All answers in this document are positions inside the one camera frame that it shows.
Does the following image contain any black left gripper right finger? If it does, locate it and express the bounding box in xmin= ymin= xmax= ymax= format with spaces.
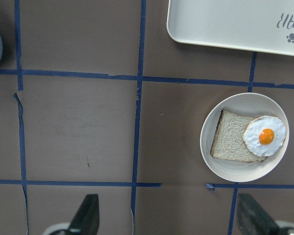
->
xmin=236 ymin=193 xmax=279 ymax=235

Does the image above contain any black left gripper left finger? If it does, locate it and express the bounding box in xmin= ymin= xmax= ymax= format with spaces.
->
xmin=68 ymin=194 xmax=99 ymax=235

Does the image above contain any bread slice on plate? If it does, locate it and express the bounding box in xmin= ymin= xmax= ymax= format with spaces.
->
xmin=210 ymin=109 xmax=267 ymax=163

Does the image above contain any cream round plate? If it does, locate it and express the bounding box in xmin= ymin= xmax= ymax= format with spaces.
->
xmin=200 ymin=93 xmax=290 ymax=182

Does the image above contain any fried egg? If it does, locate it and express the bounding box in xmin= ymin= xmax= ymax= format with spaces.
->
xmin=243 ymin=116 xmax=286 ymax=157

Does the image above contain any cream bear tray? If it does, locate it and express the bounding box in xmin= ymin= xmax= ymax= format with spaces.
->
xmin=167 ymin=0 xmax=294 ymax=56

